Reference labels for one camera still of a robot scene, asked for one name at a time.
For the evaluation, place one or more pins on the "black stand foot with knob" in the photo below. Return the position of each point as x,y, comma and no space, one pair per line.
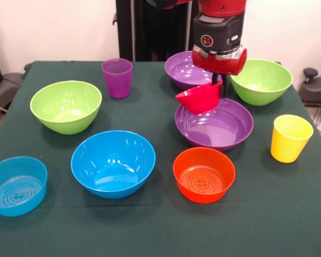
315,88

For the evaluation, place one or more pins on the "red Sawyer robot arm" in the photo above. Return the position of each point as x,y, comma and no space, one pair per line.
219,26

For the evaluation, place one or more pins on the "purple plastic cup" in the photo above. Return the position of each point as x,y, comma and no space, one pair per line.
117,83

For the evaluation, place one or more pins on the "purple plastic bowl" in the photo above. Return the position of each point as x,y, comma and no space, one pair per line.
216,128
182,71

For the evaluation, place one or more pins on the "small pink plastic bowl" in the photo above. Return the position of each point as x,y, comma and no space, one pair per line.
200,100

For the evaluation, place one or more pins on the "dark green tablecloth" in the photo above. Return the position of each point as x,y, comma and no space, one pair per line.
160,227

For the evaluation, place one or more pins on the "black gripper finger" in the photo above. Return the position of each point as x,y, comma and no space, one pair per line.
224,87
215,79

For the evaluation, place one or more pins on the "grey stand foot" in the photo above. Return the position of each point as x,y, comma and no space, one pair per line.
5,88

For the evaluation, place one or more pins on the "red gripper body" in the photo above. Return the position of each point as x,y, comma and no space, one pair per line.
216,64

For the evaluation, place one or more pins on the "orange ribbed plastic bowl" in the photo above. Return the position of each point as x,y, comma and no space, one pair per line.
203,176

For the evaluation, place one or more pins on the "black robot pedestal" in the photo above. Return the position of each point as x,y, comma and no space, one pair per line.
155,32

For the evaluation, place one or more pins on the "deep blue plastic bowl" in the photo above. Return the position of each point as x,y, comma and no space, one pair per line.
112,163

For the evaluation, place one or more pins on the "green plastic bowl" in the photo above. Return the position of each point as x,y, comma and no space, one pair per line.
262,80
65,107

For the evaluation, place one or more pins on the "yellow plastic cup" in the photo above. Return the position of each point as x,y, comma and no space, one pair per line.
289,142

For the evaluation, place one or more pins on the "shallow ribbed blue bowl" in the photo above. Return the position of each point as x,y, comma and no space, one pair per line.
16,187

